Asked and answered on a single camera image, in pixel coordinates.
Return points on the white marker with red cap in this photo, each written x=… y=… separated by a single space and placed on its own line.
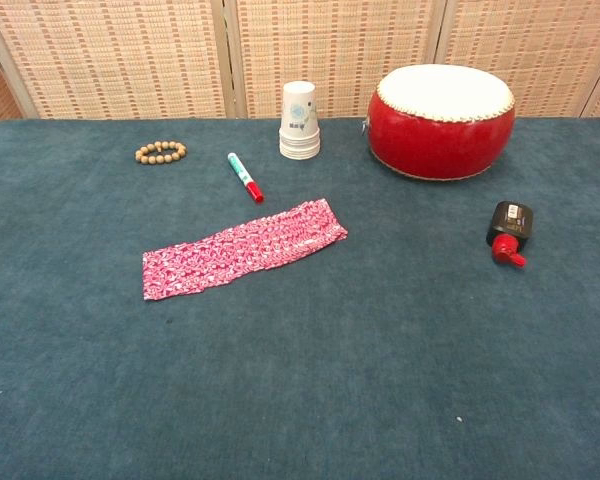
x=240 y=172

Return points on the black bottle with red pump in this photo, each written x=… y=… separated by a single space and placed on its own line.
x=511 y=220

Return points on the red drum with white skin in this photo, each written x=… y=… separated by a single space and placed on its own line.
x=440 y=135

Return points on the pink red patterned cloth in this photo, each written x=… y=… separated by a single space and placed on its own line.
x=280 y=234

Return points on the teal table cloth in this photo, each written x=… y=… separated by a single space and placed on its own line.
x=300 y=360

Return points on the nested white paper cups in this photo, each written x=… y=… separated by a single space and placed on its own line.
x=300 y=149

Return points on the floral print paper cup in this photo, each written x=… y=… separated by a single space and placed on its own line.
x=299 y=107

